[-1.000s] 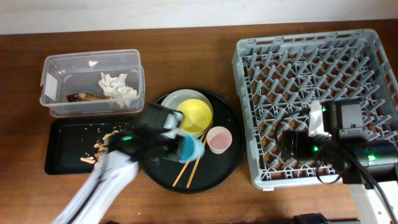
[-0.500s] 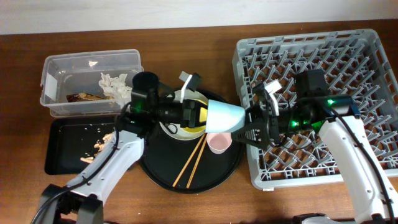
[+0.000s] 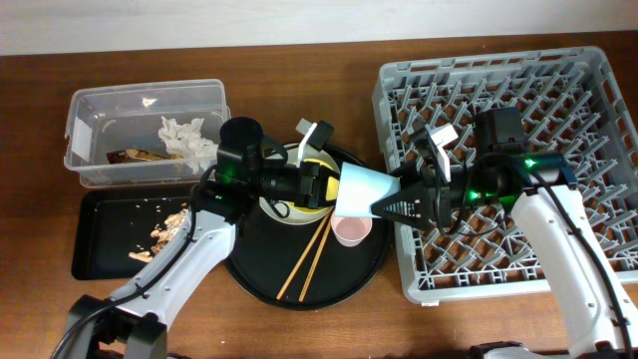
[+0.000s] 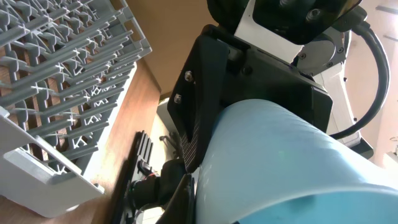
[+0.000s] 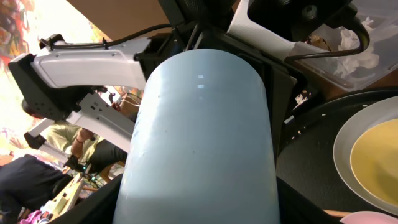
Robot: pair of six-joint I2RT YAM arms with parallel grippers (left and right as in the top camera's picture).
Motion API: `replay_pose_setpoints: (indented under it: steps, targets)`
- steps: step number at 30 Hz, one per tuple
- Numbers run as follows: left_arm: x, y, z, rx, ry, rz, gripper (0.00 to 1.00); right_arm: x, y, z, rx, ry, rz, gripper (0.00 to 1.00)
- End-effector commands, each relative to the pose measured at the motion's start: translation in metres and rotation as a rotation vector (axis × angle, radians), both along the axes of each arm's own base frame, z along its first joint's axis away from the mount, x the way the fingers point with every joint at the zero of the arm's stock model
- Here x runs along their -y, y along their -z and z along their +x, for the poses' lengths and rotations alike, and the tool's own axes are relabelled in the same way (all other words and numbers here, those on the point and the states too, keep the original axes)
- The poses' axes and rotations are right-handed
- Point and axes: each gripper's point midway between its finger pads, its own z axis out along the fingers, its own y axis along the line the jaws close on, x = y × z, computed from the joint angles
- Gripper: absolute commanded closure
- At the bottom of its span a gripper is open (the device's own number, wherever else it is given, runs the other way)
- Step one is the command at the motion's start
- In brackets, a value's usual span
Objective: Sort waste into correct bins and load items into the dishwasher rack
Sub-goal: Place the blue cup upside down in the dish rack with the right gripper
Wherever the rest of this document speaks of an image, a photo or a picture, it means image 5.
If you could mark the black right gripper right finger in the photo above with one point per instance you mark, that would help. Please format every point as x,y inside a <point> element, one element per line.
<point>296,209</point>

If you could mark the left wooden chopstick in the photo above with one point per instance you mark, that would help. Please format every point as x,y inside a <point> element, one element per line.
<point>335,213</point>

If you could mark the pink cup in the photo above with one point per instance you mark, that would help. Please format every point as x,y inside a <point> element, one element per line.
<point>368,217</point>

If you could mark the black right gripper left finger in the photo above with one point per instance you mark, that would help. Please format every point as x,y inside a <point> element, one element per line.
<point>98,208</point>

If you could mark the blue cup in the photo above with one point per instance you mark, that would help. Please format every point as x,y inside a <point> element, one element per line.
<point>201,150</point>

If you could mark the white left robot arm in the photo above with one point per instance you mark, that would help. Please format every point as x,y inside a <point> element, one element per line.
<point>98,87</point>

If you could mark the grey plate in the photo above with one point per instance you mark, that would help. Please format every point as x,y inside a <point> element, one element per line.
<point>358,124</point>

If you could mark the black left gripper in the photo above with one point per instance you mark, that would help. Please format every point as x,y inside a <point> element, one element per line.
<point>282,81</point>

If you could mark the person in dark clothes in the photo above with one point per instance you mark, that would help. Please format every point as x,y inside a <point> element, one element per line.
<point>28,183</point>

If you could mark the round black tray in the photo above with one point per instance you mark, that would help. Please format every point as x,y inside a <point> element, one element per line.
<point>306,161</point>

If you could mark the brown snack wrapper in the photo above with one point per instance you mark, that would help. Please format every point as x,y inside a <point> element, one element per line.
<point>317,41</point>

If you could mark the person in green shirt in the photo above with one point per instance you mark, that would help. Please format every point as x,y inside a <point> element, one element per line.
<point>85,145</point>

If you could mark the yellow bowl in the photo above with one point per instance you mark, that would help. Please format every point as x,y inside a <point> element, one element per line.
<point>373,161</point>

